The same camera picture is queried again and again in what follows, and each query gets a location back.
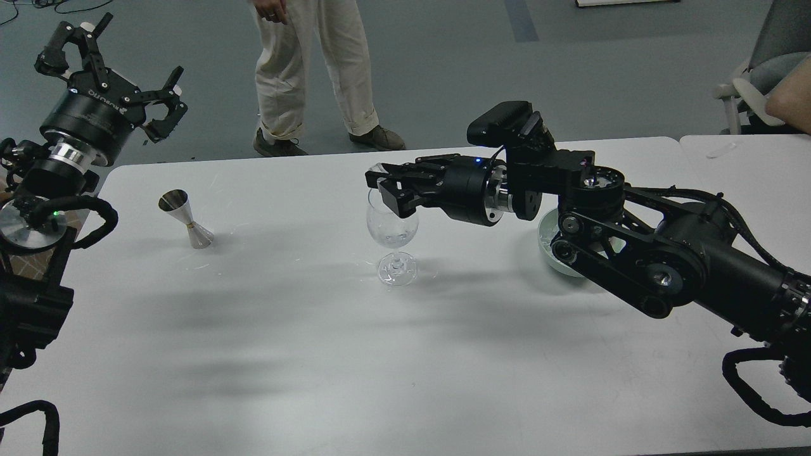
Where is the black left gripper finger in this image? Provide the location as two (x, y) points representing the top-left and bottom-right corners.
(139, 66), (189, 143)
(35, 13), (113, 83)

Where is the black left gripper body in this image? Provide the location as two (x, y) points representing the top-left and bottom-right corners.
(39, 70), (146, 167)

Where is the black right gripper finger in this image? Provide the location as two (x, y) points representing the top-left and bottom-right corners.
(376, 174), (444, 219)
(365, 153), (461, 189)

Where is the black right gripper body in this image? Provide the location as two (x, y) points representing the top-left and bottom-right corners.
(414, 155), (511, 226)

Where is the steel cocktail jigger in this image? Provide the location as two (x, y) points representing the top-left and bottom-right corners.
(158, 189), (214, 250)

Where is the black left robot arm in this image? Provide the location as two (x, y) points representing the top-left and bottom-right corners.
(1, 13), (188, 384)

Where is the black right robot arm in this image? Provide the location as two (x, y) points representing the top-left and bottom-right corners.
(365, 146), (809, 427)

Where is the clear wine glass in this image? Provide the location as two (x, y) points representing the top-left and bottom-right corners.
(366, 178), (418, 286)

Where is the green ceramic bowl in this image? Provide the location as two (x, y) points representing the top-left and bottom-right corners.
(537, 210), (583, 278)

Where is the standing person in beige trousers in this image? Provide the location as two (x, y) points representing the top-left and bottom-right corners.
(246, 0), (406, 158)

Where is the seated person in white shirt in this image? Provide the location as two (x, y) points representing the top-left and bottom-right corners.
(765, 56), (810, 135)

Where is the white office chair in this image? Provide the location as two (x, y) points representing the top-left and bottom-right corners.
(713, 1), (810, 135)

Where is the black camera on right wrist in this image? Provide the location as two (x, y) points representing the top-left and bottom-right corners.
(466, 101), (556, 150)

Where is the black cable on floor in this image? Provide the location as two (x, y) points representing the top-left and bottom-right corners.
(0, 0), (118, 26)

